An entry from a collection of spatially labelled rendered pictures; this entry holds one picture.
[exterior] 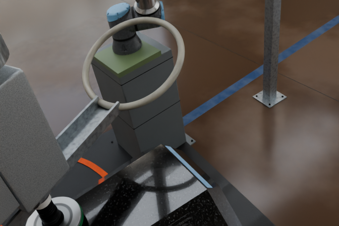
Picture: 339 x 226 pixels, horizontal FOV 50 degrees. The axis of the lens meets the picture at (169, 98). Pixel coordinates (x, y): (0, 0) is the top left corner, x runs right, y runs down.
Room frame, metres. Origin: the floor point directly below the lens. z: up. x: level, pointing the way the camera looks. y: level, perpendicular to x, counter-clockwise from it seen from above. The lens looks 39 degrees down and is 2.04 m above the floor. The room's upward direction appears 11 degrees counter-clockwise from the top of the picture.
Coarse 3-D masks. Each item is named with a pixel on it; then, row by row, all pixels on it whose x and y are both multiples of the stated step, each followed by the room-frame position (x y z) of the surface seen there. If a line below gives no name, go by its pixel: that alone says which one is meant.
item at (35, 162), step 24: (0, 72) 0.86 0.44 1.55; (0, 96) 0.79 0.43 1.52; (24, 96) 0.84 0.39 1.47; (0, 120) 0.76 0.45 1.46; (24, 120) 0.81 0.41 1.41; (0, 144) 0.74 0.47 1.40; (24, 144) 0.78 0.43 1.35; (48, 144) 0.84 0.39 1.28; (0, 168) 0.71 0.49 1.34; (24, 168) 0.75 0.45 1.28; (48, 168) 0.81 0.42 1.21; (24, 192) 0.72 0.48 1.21
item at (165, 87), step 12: (120, 24) 1.59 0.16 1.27; (132, 24) 1.58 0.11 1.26; (156, 24) 1.53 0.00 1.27; (168, 24) 1.47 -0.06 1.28; (108, 36) 1.57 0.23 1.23; (180, 36) 1.39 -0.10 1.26; (96, 48) 1.52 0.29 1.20; (180, 48) 1.33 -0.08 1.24; (180, 60) 1.27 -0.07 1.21; (84, 72) 1.41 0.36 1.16; (84, 84) 1.34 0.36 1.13; (168, 84) 1.19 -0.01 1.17; (156, 96) 1.16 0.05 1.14; (108, 108) 1.19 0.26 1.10; (120, 108) 1.16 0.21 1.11; (132, 108) 1.15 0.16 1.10
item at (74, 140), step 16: (96, 96) 1.24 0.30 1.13; (80, 112) 1.16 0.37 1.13; (96, 112) 1.19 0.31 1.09; (112, 112) 1.14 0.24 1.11; (80, 128) 1.12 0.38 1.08; (96, 128) 1.05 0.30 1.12; (64, 144) 1.04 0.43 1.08; (80, 144) 0.98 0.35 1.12; (64, 176) 0.89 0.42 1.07; (48, 192) 0.82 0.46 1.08; (16, 224) 0.71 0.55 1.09
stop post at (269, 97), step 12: (276, 0) 2.28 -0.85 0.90; (276, 12) 2.28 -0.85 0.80; (264, 24) 2.33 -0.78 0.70; (276, 24) 2.29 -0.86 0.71; (264, 36) 2.33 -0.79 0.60; (276, 36) 2.29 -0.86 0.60; (264, 48) 2.33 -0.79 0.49; (276, 48) 2.29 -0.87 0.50; (264, 60) 2.33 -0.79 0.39; (276, 60) 2.29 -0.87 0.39; (264, 72) 2.32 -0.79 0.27; (276, 72) 2.30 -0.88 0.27; (264, 84) 2.32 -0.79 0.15; (276, 84) 2.30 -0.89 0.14; (264, 96) 2.32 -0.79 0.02; (276, 96) 2.30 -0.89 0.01
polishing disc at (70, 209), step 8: (56, 200) 0.94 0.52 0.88; (64, 200) 0.93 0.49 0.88; (72, 200) 0.92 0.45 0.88; (64, 208) 0.89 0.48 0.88; (72, 208) 0.89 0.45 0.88; (80, 208) 0.89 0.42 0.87; (32, 216) 0.88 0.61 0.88; (64, 216) 0.86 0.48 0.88; (72, 216) 0.85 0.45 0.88; (80, 216) 0.84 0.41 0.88; (32, 224) 0.85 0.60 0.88; (40, 224) 0.84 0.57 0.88; (64, 224) 0.82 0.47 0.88; (72, 224) 0.81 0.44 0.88
